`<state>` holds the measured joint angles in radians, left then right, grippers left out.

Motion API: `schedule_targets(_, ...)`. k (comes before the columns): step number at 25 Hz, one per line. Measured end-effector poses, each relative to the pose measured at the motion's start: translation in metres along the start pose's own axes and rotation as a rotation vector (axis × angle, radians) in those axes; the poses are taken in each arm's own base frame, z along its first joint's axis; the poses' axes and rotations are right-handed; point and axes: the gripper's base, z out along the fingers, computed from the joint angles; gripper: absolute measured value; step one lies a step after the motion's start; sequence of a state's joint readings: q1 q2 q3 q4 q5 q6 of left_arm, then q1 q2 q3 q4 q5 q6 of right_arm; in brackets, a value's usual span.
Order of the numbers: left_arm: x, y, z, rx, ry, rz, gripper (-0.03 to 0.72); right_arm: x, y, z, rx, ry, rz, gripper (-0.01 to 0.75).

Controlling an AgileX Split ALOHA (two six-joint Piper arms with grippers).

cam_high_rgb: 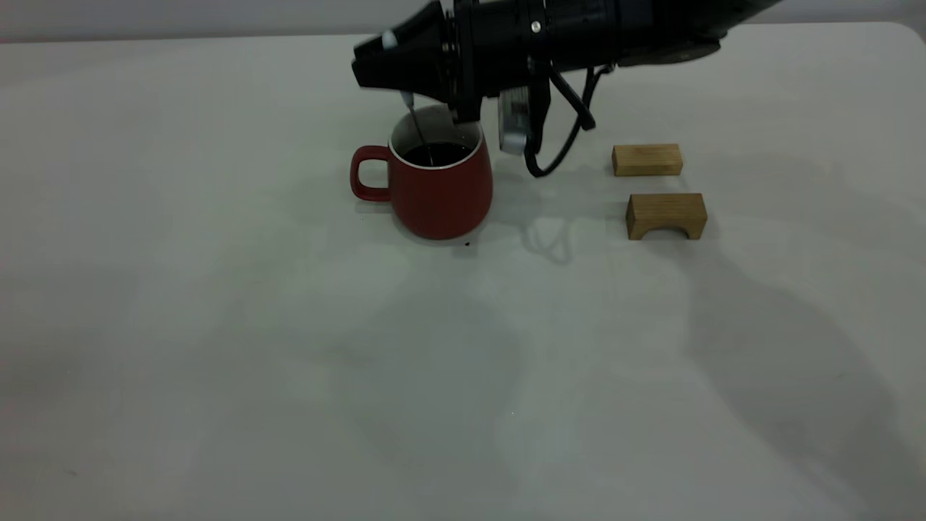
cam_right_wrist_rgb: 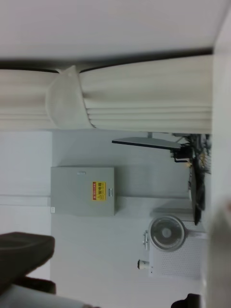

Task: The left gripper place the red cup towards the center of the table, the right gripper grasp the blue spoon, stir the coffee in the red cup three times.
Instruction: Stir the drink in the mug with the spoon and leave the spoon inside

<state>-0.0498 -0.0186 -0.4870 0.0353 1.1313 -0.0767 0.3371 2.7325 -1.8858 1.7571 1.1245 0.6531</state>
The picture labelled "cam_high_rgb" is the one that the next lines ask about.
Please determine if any spoon with light blue handle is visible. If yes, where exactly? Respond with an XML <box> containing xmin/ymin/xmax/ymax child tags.
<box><xmin>382</xmin><ymin>30</ymin><xmax>435</xmax><ymax>166</ymax></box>

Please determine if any black camera cable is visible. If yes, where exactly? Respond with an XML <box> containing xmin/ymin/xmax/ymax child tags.
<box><xmin>524</xmin><ymin>64</ymin><xmax>617</xmax><ymax>179</ymax></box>

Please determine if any dark coffee liquid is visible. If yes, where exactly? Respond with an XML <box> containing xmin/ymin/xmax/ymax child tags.
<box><xmin>403</xmin><ymin>142</ymin><xmax>472</xmax><ymax>168</ymax></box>

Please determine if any red ceramic mug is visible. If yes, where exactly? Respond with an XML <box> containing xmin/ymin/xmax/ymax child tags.
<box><xmin>350</xmin><ymin>105</ymin><xmax>494</xmax><ymax>241</ymax></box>

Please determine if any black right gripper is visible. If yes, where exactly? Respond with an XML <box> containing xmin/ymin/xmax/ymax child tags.
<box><xmin>352</xmin><ymin>0</ymin><xmax>552</xmax><ymax>124</ymax></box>

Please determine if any flat rectangular wooden block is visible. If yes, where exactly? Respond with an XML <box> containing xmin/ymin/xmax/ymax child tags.
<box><xmin>611</xmin><ymin>143</ymin><xmax>684</xmax><ymax>178</ymax></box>

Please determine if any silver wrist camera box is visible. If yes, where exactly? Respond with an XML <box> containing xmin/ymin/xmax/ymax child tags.
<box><xmin>498</xmin><ymin>85</ymin><xmax>534</xmax><ymax>156</ymax></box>

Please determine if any arched wooden block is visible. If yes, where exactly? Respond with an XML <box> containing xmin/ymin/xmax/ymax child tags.
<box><xmin>625</xmin><ymin>192</ymin><xmax>708</xmax><ymax>242</ymax></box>

